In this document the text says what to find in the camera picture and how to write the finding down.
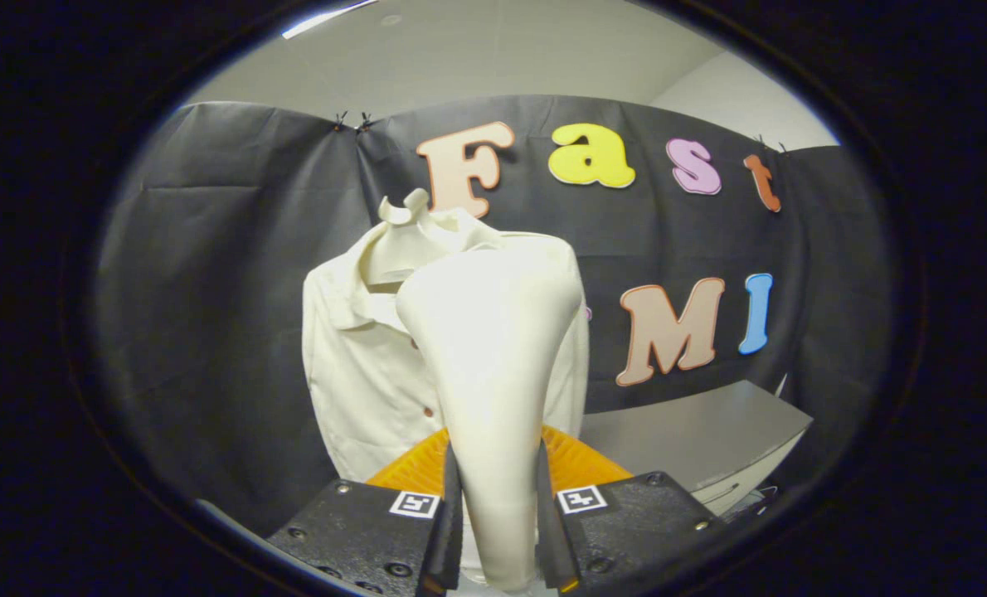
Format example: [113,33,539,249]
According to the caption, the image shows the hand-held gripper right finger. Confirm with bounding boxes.
[535,425,722,595]

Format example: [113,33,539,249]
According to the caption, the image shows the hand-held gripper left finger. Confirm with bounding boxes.
[265,427,466,597]

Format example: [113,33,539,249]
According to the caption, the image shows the cream button-up shirt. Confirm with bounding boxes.
[301,207,591,483]

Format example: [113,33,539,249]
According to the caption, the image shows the white garment steamer head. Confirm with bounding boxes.
[396,235,586,591]

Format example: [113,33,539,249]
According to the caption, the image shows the white plastic clothes hanger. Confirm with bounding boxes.
[361,188,461,287]

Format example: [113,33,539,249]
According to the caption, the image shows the grey-topped white cabinet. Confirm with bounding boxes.
[581,380,815,517]

